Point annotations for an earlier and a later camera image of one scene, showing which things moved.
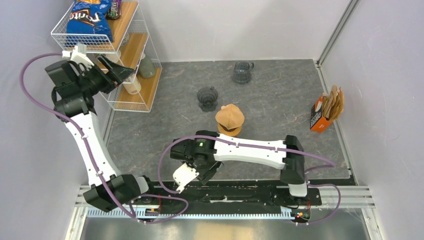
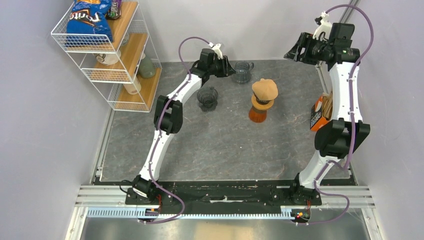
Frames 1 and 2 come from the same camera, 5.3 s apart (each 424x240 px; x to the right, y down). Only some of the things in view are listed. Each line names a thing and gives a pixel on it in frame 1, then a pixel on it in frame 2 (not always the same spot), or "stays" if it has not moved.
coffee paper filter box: x=318 y=123 stays
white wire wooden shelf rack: x=114 y=30 stays
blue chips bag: x=88 y=23 stays
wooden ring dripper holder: x=230 y=132 to x=262 y=105
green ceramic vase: x=147 y=69 stays
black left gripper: x=105 y=73 to x=224 y=67
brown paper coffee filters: x=333 y=103 stays
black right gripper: x=204 y=171 to x=305 y=45
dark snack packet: x=115 y=10 stays
